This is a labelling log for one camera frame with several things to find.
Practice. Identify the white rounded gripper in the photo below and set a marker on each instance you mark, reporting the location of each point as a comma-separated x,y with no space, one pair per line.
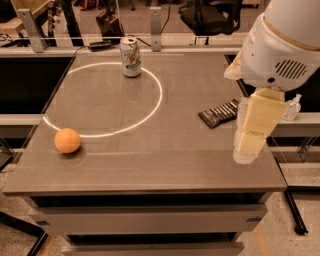
274,55

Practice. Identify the orange fruit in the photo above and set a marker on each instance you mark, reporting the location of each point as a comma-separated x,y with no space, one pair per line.
67,140

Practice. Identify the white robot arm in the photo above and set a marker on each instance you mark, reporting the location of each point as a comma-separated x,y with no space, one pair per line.
298,21

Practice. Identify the black rxbar chocolate wrapper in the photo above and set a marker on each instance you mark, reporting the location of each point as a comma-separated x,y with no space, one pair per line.
220,114

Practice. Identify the right clear sanitizer bottle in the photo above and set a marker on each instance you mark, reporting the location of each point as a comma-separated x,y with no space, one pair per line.
293,108

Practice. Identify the black office chair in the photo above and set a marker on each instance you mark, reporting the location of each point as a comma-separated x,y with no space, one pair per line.
211,17

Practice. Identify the white green soda can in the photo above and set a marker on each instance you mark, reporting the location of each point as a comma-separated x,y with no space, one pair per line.
130,56

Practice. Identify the black power adapter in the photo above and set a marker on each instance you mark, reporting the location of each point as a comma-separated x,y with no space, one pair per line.
95,46

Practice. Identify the grey drawer cabinet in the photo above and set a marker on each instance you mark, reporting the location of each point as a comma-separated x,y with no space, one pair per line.
150,222

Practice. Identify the middle metal rail bracket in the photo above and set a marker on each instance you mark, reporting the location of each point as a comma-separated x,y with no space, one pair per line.
155,23

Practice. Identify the metal rail bracket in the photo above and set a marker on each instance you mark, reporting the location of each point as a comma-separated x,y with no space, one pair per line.
38,45
155,23

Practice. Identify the left metal rail bracket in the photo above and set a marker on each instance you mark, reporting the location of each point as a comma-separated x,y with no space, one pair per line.
38,45

